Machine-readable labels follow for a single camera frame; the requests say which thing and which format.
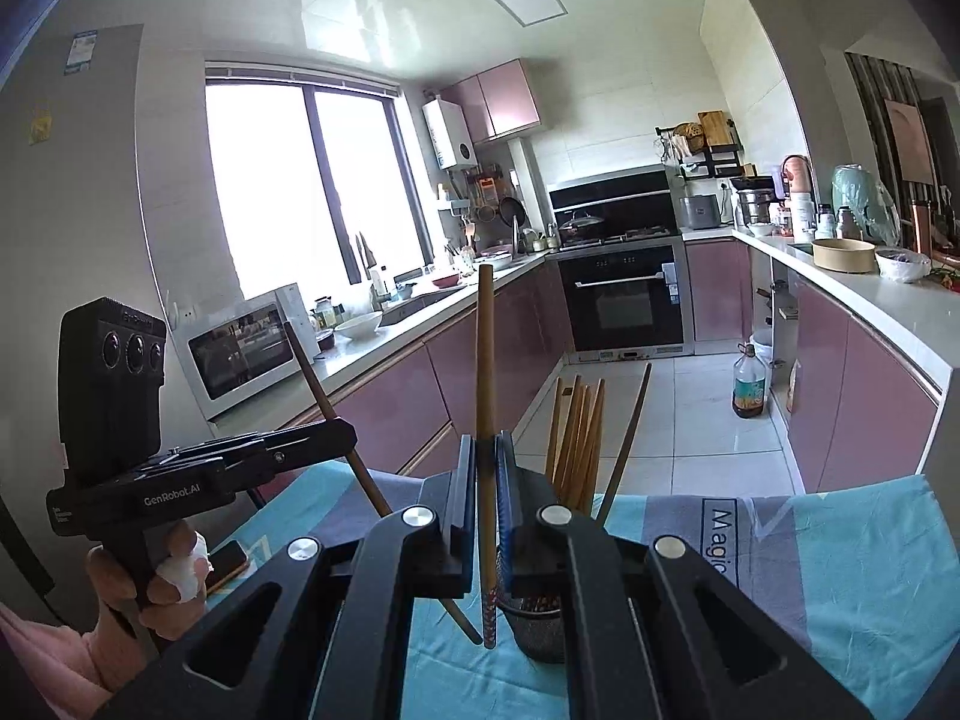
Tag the black smartphone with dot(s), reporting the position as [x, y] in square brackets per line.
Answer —
[225, 562]

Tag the white wall water heater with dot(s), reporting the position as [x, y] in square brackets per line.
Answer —
[450, 133]

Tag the grey refrigerator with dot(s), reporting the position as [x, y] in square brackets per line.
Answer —
[97, 202]

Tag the large white bowl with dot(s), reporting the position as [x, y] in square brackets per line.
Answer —
[358, 326]

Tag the black wall shelf rack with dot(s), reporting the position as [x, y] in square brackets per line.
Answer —
[709, 163]

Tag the pink wall cabinet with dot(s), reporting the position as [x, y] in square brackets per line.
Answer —
[495, 101]

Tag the stainless steel pot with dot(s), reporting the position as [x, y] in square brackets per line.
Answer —
[756, 206]

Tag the pink kettle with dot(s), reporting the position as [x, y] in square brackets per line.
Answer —
[796, 176]

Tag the black mesh utensil holder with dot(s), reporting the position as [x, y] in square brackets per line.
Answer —
[536, 630]

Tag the red-tipped wooden chopstick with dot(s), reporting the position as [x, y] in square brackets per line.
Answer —
[485, 360]
[311, 379]

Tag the white microwave oven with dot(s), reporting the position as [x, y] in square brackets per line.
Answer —
[240, 356]

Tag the bowl in white plastic bag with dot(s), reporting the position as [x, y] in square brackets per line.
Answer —
[904, 265]

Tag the round bamboo box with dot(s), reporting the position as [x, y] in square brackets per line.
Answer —
[844, 255]

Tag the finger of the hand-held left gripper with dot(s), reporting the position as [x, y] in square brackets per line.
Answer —
[300, 461]
[307, 435]

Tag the black pot with glass lid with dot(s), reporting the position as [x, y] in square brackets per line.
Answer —
[580, 226]

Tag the green plastic-covered appliance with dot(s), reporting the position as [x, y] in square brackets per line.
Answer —
[862, 199]

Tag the small white bowl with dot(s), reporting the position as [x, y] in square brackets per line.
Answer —
[495, 261]

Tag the white kitchen countertop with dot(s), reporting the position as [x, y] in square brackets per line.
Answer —
[922, 322]

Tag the black built-in oven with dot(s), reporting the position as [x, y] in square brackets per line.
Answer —
[622, 300]

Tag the wooden cutting board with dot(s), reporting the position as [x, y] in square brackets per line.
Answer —
[714, 127]

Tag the hanging black frying pan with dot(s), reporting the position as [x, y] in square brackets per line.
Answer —
[511, 210]

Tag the person's left hand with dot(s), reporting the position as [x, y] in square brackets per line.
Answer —
[176, 577]

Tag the kitchen window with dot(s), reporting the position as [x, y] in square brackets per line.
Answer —
[300, 180]

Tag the pink base cabinets under window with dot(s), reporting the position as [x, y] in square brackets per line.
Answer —
[442, 382]

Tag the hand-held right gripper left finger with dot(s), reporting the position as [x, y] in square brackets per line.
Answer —
[469, 495]

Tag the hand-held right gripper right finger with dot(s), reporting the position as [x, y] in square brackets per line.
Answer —
[506, 510]

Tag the black range hood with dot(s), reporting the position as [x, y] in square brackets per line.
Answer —
[611, 195]

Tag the pink bowl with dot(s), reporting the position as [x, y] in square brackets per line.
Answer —
[445, 281]

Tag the blue and grey printed tablecloth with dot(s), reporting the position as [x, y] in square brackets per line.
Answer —
[825, 577]

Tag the pink base cabinets beside oven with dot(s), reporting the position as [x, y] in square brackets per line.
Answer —
[847, 390]

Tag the plastic oil bottle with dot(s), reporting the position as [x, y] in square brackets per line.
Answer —
[750, 390]

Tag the silver rice cooker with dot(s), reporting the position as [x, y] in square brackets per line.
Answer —
[700, 211]

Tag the bunch of wooden chopsticks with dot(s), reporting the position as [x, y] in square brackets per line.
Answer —
[574, 435]

